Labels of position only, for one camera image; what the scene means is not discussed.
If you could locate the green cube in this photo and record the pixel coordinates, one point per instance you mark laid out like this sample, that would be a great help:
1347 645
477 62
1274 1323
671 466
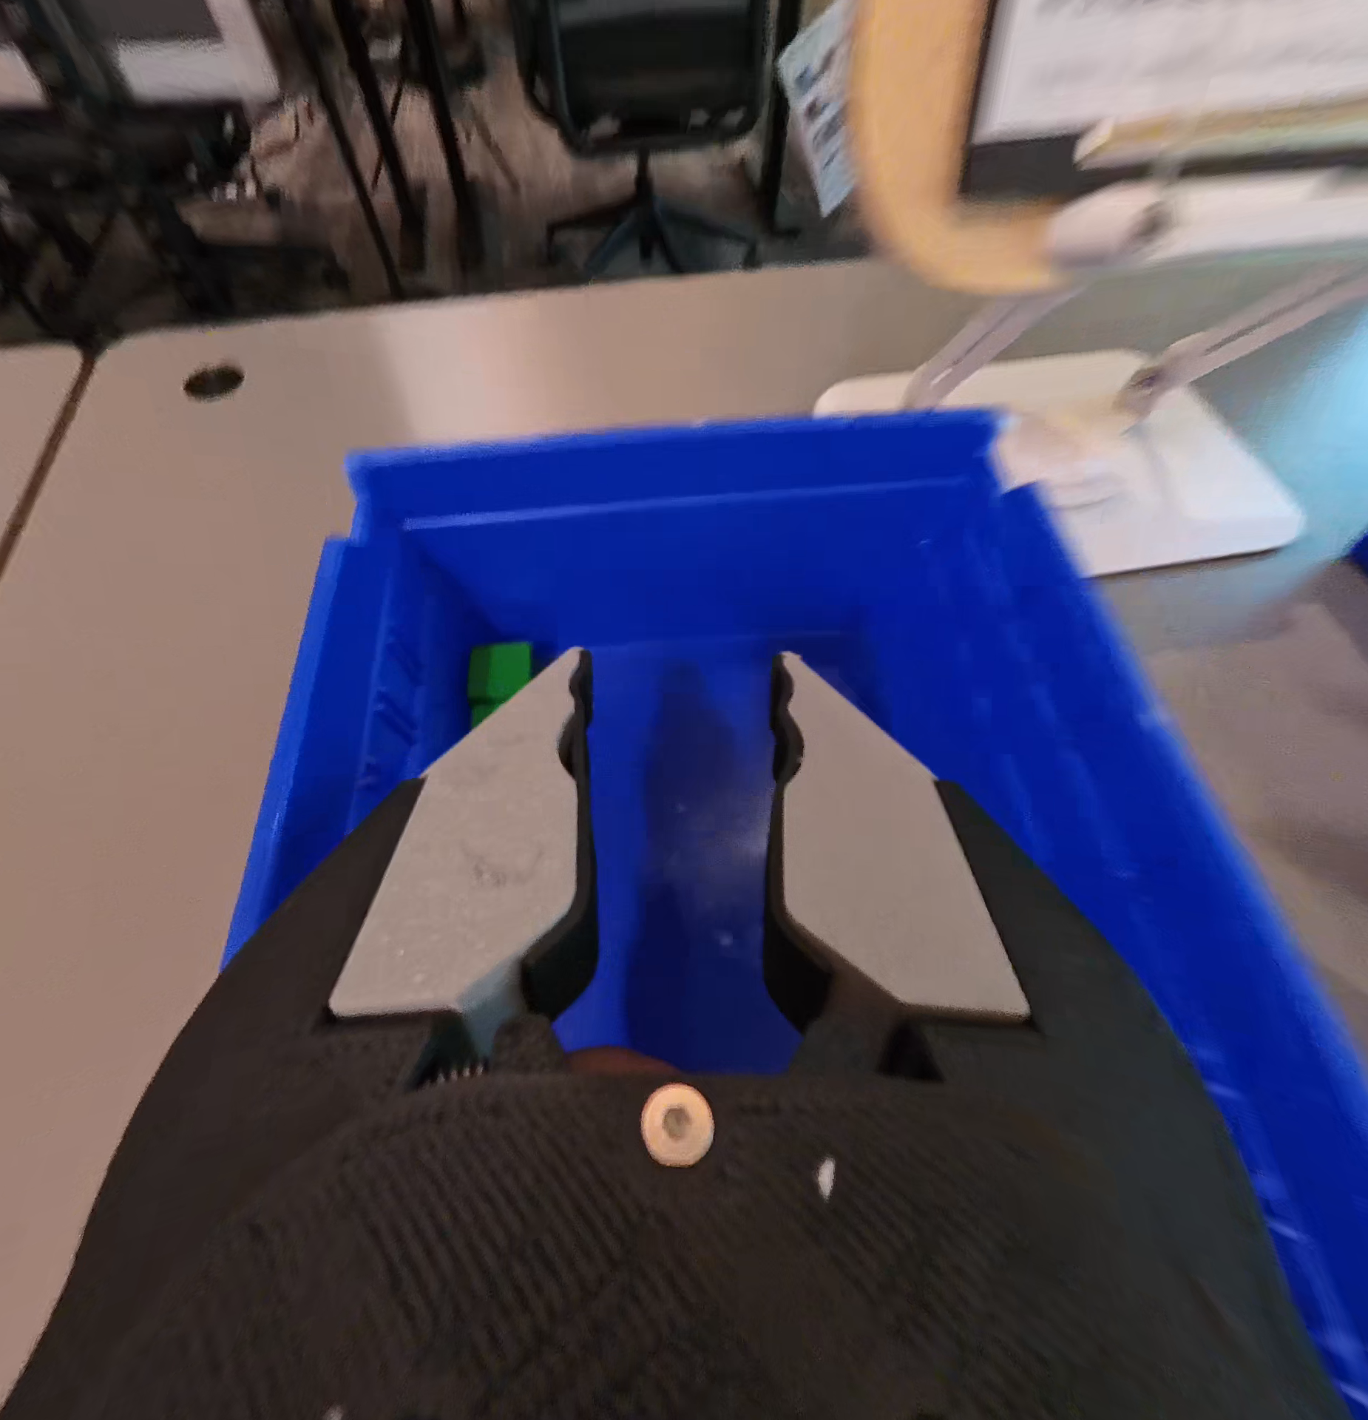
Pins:
490 712
500 670

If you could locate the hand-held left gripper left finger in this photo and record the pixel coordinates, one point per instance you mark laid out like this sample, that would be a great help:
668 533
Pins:
462 877

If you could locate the black backing board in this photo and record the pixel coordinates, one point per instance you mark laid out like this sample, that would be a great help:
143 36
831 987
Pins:
1005 167

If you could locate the grey partition panel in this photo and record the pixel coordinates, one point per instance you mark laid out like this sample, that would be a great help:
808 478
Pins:
195 72

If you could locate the black office chair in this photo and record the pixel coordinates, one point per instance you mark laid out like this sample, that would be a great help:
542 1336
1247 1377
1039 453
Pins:
650 67

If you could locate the printed paper label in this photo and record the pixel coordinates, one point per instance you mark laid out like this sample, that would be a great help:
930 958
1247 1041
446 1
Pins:
822 100

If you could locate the printed instruction sheet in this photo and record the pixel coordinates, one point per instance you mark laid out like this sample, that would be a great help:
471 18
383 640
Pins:
1194 67

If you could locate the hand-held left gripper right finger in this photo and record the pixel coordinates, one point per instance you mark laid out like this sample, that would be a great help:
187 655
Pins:
894 888

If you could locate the black stand legs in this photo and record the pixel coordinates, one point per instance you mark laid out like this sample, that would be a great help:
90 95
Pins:
362 144

